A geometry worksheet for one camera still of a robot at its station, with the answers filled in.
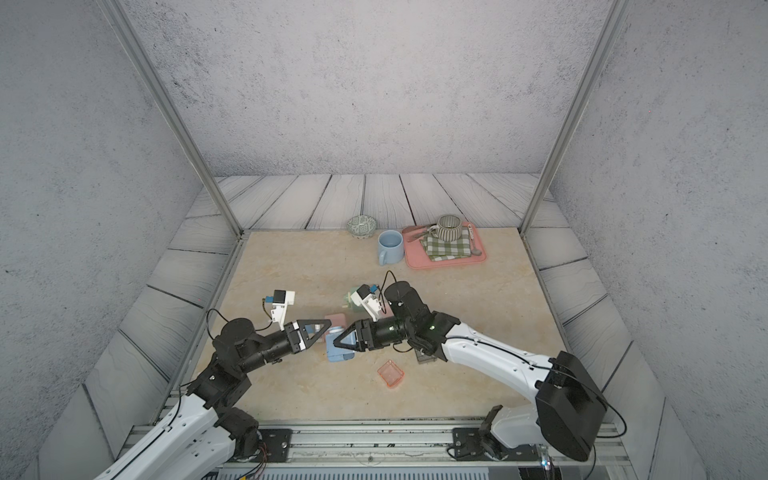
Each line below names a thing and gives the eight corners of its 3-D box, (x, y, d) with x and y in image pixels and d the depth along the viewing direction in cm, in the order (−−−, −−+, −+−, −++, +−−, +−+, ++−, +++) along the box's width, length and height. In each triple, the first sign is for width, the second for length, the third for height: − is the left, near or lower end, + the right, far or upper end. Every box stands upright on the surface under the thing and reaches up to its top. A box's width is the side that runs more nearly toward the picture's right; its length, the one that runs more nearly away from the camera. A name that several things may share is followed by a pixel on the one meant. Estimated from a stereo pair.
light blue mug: (378, 267, 110) (377, 255, 105) (379, 241, 118) (378, 229, 113) (403, 267, 110) (403, 255, 105) (402, 240, 118) (403, 229, 113)
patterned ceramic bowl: (343, 233, 122) (342, 224, 119) (360, 219, 128) (359, 210, 124) (363, 244, 118) (361, 235, 115) (379, 229, 124) (378, 220, 120)
